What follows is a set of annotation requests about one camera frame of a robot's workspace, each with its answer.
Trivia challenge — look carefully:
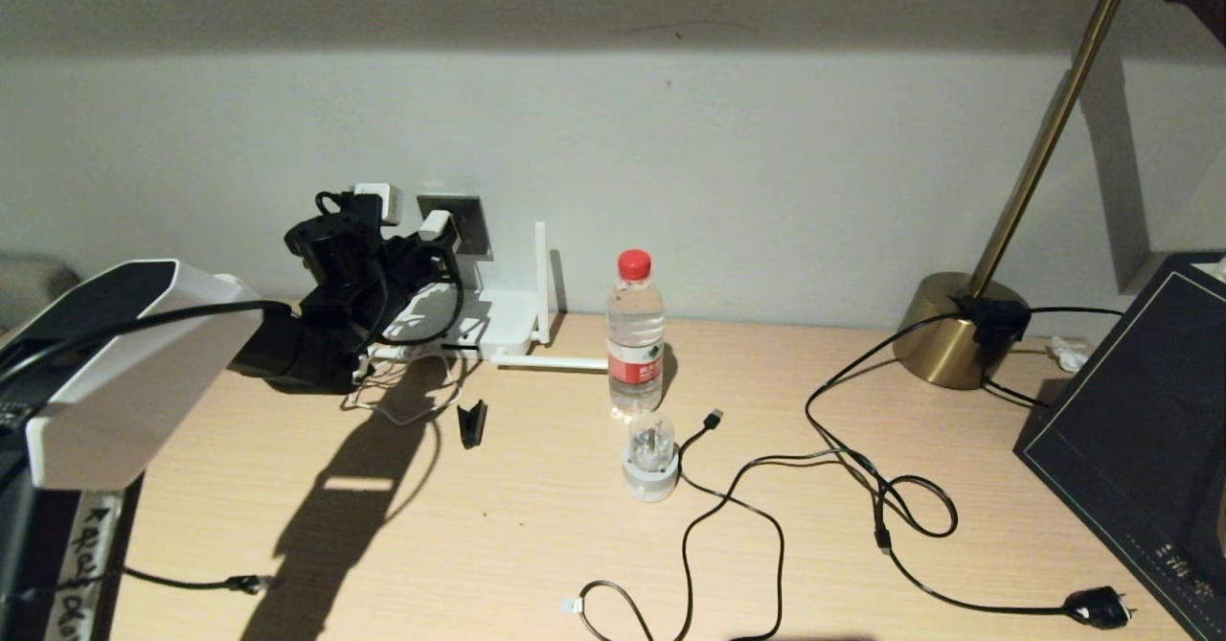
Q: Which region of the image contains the white charger plug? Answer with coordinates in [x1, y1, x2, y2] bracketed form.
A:
[352, 182, 404, 228]

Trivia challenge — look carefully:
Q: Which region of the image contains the white router with antennas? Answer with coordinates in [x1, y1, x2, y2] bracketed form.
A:
[383, 222, 609, 374]

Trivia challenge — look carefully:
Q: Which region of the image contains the red capped water bottle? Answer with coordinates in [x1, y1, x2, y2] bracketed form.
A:
[605, 250, 666, 418]

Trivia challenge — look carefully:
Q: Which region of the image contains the clear dome grey base gadget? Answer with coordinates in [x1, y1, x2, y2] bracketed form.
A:
[622, 413, 681, 503]

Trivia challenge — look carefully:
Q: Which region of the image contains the grey cushion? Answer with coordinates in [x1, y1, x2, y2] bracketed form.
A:
[0, 256, 82, 328]

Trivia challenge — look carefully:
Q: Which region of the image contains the gold desk lamp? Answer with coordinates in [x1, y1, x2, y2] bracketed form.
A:
[893, 0, 1226, 391]

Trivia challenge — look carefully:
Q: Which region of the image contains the black box on lamp base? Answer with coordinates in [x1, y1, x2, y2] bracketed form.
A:
[953, 298, 1032, 347]

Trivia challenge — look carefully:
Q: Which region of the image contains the crumpled white tissue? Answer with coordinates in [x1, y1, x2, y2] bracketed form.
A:
[1047, 336, 1089, 375]

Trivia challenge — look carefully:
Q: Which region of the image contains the grey wall socket plate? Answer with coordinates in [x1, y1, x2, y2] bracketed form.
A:
[417, 195, 492, 261]

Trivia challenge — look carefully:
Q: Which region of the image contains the black USB cable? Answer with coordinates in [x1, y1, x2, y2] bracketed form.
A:
[673, 409, 894, 641]

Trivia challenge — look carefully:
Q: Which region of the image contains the black cable with white tip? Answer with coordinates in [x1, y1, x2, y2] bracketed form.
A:
[560, 579, 662, 641]

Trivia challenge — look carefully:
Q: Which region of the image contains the thin black lamp cable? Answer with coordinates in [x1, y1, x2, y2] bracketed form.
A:
[979, 306, 1124, 412]

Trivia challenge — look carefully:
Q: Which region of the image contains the black two-pin power cable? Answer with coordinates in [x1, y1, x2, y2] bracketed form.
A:
[805, 310, 1137, 630]

